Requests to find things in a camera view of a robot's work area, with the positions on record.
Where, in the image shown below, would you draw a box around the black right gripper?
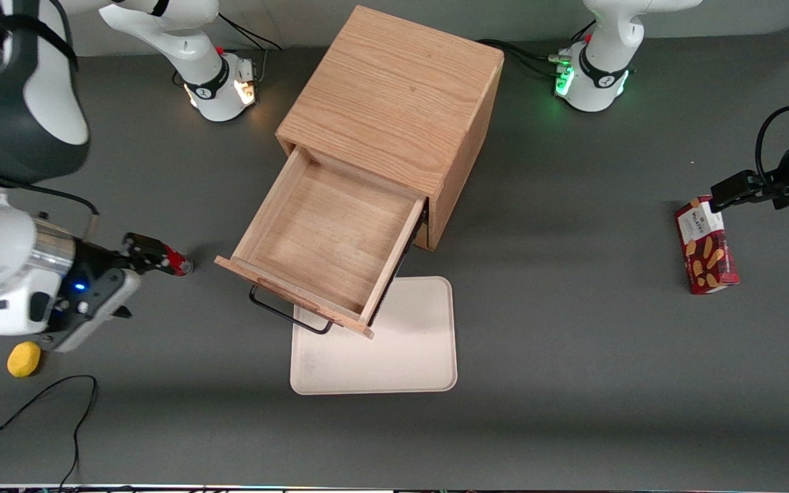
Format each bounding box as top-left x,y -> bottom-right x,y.
52,233 -> 171,327

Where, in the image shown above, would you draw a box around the black arm base cables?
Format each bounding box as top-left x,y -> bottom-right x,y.
220,10 -> 284,90
477,21 -> 595,80

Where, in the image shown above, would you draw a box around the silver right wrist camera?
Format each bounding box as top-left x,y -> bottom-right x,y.
44,268 -> 143,355

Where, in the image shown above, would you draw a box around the yellow lemon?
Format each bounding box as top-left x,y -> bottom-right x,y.
7,341 -> 42,379

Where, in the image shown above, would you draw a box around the cream plastic tray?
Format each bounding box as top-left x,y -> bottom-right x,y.
290,276 -> 458,396

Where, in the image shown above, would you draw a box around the red Walkers cookie box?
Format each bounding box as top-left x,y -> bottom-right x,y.
674,195 -> 740,296

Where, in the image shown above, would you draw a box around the black right arm base cables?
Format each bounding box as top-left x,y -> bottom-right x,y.
220,10 -> 284,90

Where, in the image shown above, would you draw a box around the red plastic bottle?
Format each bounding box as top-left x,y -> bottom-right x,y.
162,245 -> 195,278

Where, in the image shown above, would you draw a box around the black metal drawer handle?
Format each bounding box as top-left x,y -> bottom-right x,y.
249,284 -> 336,336

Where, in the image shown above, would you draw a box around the black left arm base cables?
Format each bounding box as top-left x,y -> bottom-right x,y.
477,21 -> 595,80

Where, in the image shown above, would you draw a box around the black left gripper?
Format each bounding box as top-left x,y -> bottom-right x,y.
710,131 -> 789,208

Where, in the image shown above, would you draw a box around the thin black cable on table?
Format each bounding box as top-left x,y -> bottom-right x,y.
0,374 -> 99,491

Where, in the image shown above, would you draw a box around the oak wooden drawer cabinet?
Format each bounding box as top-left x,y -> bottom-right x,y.
275,5 -> 507,253

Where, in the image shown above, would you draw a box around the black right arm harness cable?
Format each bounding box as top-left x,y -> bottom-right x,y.
0,156 -> 101,238

